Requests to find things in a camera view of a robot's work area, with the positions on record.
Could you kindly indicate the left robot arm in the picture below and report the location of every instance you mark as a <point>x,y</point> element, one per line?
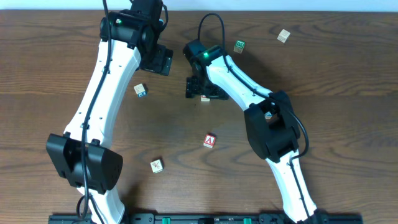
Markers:
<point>82,154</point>

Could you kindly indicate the wooden block near base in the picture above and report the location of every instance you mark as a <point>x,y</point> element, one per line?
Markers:
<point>157,166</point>

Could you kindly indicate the plain wooden block far right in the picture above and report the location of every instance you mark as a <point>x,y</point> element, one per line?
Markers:
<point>283,36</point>

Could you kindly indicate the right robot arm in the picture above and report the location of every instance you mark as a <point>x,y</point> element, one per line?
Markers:
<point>272,128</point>

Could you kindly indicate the blue number 2 block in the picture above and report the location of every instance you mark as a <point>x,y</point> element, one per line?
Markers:
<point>268,115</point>

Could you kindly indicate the green letter wooden block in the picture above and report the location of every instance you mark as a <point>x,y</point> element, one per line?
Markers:
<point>239,46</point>

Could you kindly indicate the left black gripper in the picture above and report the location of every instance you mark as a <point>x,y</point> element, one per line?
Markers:
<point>158,61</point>

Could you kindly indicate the red letter A block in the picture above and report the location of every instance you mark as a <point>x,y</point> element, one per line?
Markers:
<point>209,141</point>

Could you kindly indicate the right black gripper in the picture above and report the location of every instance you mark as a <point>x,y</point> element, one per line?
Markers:
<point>203,90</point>

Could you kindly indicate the wooden block blue side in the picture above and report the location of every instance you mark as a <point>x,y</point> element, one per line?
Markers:
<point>140,90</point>

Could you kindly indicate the red letter I block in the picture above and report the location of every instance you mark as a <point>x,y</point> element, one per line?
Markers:
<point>204,98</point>

